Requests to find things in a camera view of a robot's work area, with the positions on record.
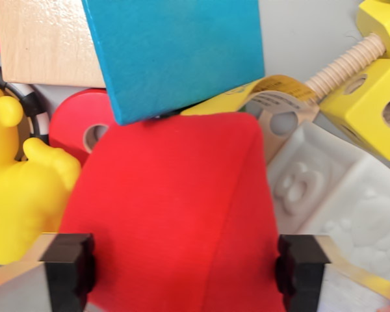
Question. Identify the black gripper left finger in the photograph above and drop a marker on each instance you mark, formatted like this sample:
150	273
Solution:
65	266

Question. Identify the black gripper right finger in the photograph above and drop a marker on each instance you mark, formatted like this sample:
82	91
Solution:
302	269

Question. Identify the large red wooden block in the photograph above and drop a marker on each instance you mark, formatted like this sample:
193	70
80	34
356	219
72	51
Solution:
169	211

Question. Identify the white embossed soft cube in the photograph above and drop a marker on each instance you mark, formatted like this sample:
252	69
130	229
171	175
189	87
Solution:
344	195

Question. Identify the yellow rubber bear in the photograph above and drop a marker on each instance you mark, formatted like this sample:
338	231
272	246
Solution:
13	195

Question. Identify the wooden strip with hole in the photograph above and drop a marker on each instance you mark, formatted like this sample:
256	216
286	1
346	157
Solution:
266	143

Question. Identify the red disc with hole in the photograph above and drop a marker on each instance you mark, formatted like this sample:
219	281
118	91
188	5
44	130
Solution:
68	126

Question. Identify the yellow cube with holes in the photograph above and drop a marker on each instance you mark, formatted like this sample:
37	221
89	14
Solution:
370	117

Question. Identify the threaded wooden screw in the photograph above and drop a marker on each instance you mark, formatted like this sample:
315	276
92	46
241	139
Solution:
344	63

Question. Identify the light wooden block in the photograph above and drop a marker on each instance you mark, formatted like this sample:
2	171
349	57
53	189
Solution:
45	42

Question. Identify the teal wooden block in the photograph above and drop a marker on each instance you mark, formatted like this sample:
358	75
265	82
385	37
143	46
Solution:
172	55

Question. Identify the yellow wooden nut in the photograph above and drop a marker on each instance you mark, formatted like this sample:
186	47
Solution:
386	26

